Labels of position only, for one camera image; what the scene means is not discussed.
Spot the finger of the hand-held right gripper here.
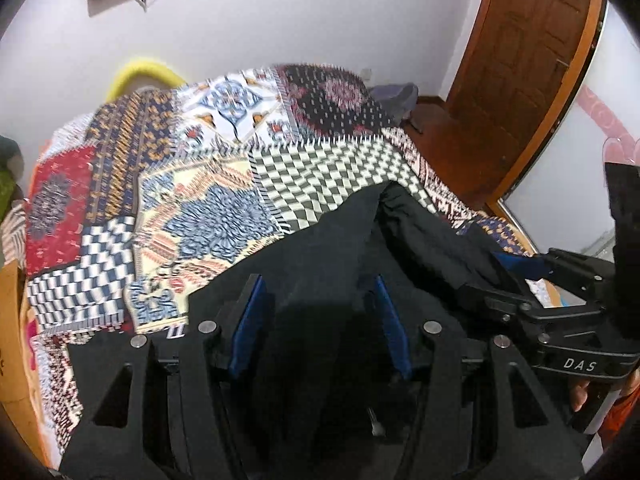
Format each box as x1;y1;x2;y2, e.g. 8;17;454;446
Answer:
497;247;618;311
456;280;553;347

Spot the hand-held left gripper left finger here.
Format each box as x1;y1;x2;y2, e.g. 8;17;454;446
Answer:
60;272;276;480

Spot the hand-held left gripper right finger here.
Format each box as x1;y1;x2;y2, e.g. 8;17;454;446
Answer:
367;272;586;480

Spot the black zip hoodie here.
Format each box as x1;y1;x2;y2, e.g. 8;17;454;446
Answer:
65;180;591;480

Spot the person's right forearm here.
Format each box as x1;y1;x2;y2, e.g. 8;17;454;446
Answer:
597;367;640;457

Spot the person's right hand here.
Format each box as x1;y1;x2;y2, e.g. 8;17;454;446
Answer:
567;377;594;414

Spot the white sliding wardrobe door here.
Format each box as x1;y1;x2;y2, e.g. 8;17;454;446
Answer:
500;0;640;311

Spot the patchwork patterned blanket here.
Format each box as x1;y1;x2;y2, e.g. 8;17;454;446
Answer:
22;62;540;461

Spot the brown wooden door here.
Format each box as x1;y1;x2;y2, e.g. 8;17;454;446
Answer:
444;0;597;203

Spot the grey backpack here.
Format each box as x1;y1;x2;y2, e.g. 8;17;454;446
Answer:
367;82;421;129

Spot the wooden board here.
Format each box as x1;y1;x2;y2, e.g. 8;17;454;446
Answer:
0;259;52;467

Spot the green stuffed bag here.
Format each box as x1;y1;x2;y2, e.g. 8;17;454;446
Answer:
0;135;27;213

